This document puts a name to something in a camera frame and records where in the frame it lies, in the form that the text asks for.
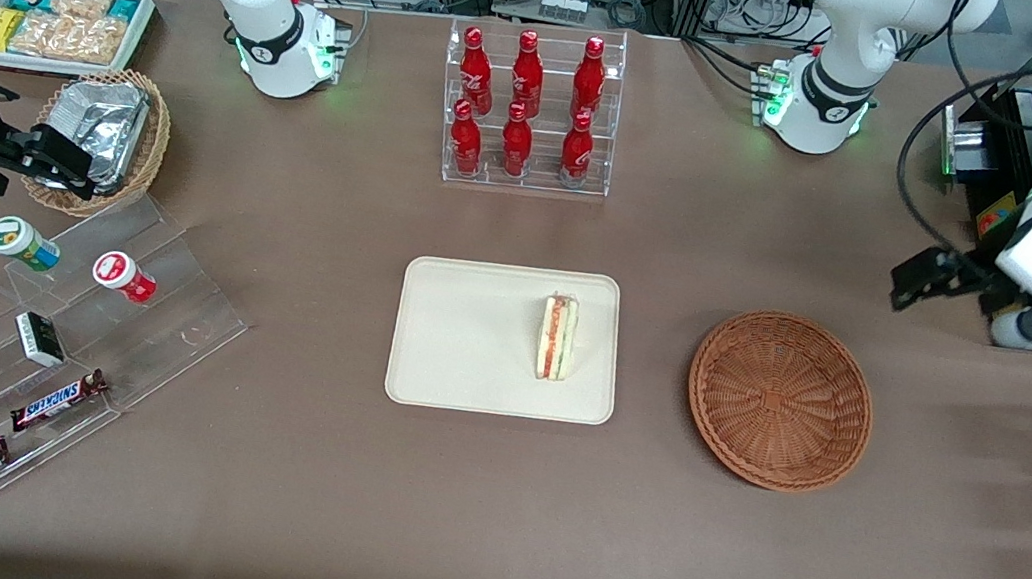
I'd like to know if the triangular sandwich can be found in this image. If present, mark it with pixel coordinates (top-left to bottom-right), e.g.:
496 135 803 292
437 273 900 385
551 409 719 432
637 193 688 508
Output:
532 291 585 386

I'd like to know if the tan wicker basket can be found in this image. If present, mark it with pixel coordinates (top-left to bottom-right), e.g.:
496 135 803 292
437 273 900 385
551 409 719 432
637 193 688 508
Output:
16 57 179 229

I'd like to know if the brown wicker basket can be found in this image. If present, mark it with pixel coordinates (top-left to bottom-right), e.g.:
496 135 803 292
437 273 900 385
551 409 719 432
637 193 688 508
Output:
674 300 886 504

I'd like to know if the cream plastic tray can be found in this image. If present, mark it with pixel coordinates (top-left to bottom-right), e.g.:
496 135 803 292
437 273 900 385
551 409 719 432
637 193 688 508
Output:
382 247 633 434

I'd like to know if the silver foil wrapped packet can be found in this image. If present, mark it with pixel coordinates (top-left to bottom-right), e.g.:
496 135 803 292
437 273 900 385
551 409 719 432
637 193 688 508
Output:
39 70 154 199

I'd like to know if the green lid yogurt cup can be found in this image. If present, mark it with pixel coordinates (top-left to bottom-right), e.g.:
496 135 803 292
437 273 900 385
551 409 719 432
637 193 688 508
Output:
0 214 66 276

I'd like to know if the large clear cracker bag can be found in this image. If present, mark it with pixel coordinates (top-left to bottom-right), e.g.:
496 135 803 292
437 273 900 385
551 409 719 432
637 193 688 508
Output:
7 5 131 71

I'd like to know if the red lid yogurt cup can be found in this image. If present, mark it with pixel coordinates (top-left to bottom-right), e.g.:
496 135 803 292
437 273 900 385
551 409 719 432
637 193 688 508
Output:
88 248 162 307

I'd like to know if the yellow snack packet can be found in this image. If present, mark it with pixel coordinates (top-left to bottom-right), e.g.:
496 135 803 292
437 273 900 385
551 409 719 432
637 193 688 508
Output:
0 7 27 57

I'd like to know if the silver device with green light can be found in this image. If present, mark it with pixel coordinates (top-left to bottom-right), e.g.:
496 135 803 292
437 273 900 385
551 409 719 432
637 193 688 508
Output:
933 101 1002 187

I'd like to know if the white snack bin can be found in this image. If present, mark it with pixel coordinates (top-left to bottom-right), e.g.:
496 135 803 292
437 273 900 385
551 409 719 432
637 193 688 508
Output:
0 0 160 90

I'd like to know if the small clear cracker bag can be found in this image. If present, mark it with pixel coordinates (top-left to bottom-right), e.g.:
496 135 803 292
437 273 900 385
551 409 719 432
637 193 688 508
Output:
48 0 114 25

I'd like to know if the small black carton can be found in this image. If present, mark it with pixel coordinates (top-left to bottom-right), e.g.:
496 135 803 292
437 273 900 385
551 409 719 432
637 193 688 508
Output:
8 309 73 371

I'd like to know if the clear acrylic step display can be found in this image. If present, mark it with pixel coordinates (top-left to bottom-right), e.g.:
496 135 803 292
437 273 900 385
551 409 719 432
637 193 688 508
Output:
0 171 267 564

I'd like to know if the red cola bottle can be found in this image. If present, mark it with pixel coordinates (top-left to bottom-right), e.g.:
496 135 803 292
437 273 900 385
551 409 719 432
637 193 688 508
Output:
453 25 503 117
496 101 540 180
505 28 552 120
567 34 612 125
444 98 491 177
556 108 600 188

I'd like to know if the clear acrylic bottle rack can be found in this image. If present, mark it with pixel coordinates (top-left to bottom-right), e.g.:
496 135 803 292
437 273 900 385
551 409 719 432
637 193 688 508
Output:
427 7 633 205

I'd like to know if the white power strip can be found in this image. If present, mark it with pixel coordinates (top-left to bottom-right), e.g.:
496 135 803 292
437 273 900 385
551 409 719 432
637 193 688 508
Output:
535 0 591 26

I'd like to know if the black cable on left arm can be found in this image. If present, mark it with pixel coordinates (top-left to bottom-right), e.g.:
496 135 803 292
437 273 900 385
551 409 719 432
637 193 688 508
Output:
881 37 1032 292

